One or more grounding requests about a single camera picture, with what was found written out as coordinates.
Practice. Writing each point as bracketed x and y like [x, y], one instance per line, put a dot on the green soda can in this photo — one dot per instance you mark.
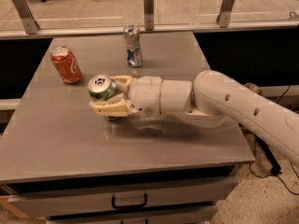
[101, 88]

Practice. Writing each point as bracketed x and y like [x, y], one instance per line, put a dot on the left metal bracket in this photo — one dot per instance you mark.
[28, 21]

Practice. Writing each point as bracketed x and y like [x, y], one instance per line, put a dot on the lower grey drawer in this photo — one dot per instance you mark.
[182, 215]

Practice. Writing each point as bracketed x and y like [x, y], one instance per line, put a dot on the right metal bracket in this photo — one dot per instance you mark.
[224, 16]

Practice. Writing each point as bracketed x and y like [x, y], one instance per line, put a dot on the middle metal bracket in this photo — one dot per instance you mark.
[148, 14]

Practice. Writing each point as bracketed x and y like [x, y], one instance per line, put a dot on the orange tape roll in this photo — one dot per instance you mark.
[252, 88]

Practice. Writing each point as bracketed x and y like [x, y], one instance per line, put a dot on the upper grey drawer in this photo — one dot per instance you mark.
[95, 200]

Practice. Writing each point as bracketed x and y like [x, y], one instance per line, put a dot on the metal bracket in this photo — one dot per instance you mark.
[28, 21]
[224, 16]
[148, 14]

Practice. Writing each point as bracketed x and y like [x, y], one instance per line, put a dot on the crushed red coke can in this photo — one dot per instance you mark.
[66, 64]

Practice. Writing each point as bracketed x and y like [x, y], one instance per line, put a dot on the black metal stand leg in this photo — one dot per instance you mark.
[276, 169]

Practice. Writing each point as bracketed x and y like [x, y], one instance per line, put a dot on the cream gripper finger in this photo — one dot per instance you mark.
[123, 84]
[120, 109]

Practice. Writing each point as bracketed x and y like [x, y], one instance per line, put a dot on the crushed silver redbull can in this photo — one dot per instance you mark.
[132, 39]

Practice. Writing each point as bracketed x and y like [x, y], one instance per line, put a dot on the black drawer handle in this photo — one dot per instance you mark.
[129, 201]

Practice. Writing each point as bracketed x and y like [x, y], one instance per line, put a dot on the grey drawer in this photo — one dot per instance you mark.
[182, 215]
[95, 200]

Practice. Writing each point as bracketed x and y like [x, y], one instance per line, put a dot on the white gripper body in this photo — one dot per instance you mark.
[146, 93]

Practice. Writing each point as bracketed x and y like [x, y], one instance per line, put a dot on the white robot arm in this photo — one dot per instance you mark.
[204, 102]

